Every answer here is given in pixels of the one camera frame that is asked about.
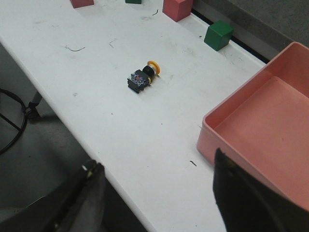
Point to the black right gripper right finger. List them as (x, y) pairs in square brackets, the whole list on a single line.
[(246, 205)]

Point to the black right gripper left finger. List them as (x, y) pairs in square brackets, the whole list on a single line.
[(77, 205)]

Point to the yellow push button switch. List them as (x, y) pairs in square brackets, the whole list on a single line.
[(140, 79)]

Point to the pink plastic bin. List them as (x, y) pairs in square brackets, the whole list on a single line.
[(264, 125)]

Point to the green cube block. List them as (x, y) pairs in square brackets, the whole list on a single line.
[(218, 35)]

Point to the grey stone counter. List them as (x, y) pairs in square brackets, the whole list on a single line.
[(265, 26)]

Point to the pink cube block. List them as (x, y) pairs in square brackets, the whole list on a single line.
[(177, 9)]

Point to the green block at left edge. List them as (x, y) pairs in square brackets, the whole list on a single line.
[(133, 1)]

